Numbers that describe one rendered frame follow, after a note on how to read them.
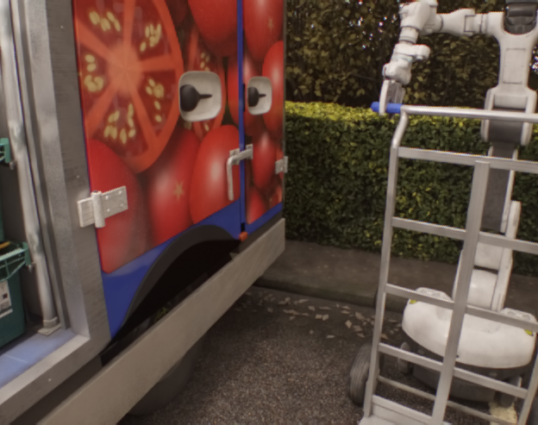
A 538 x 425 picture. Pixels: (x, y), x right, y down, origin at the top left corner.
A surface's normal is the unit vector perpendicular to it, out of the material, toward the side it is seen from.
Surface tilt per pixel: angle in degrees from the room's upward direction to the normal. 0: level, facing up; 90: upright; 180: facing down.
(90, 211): 90
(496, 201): 81
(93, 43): 90
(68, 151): 90
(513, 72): 94
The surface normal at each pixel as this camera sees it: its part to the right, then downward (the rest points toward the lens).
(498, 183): -0.55, 0.11
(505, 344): -0.03, -0.44
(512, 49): -0.56, 0.31
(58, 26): 0.93, 0.11
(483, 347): -0.26, -0.33
